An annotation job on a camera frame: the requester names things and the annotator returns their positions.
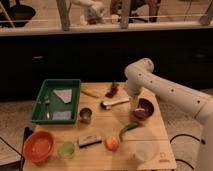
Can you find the green plastic tray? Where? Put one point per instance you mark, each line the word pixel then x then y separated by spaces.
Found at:
pixel 38 115

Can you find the dark red toy food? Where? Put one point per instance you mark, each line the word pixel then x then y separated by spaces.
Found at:
pixel 113 90

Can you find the metal spoon in tray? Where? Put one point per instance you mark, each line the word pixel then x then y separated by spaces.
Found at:
pixel 47 102

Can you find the yellow banana toy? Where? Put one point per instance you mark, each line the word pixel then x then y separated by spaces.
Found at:
pixel 90 93

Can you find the grey cloth in tray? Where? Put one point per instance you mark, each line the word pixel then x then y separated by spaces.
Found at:
pixel 65 95

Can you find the white plastic cup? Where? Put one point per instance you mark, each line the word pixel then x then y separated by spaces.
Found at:
pixel 144 151

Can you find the orange plastic bowl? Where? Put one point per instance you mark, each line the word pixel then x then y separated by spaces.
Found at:
pixel 38 147

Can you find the white handled dish brush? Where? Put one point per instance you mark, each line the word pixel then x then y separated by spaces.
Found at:
pixel 107 105

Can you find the small green cup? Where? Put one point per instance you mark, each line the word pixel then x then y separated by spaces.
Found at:
pixel 66 150

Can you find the grey sponge in tray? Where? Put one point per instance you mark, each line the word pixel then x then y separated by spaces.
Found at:
pixel 62 115

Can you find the orange toy fruit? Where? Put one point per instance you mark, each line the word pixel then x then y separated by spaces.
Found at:
pixel 112 143

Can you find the small metal cup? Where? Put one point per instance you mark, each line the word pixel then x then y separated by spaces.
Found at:
pixel 85 115

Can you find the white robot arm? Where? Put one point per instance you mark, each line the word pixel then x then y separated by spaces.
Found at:
pixel 200 105

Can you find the green chili pepper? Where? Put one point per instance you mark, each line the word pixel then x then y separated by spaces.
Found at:
pixel 128 127

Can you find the dark purple bowl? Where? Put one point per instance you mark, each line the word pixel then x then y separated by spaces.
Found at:
pixel 144 110

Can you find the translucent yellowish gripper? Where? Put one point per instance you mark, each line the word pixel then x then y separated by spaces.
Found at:
pixel 134 100

